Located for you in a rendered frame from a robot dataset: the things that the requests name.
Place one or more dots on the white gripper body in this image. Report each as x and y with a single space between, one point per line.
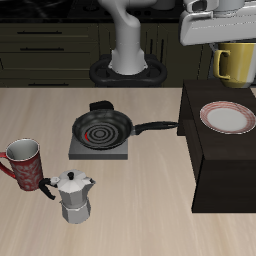
216 28

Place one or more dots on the white and yellow mug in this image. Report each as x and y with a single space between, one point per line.
240 63

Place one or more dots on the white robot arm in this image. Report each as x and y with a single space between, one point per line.
127 40

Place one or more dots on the white plate with red rim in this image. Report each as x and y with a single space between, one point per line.
228 118

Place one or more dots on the dark grey stove plate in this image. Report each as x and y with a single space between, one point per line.
100 154

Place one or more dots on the red patterned mug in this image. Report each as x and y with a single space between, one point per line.
28 173

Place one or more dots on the dark wooden cabinet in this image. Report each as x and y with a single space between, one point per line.
220 160

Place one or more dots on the round black stove knob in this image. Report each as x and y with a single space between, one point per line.
101 105

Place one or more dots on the black frying pan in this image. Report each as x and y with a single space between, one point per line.
100 130

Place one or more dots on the dark kitchen cupboards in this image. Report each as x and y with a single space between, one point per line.
50 50

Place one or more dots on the silver moka pot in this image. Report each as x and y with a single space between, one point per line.
75 196

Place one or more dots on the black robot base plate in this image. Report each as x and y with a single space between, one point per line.
100 75

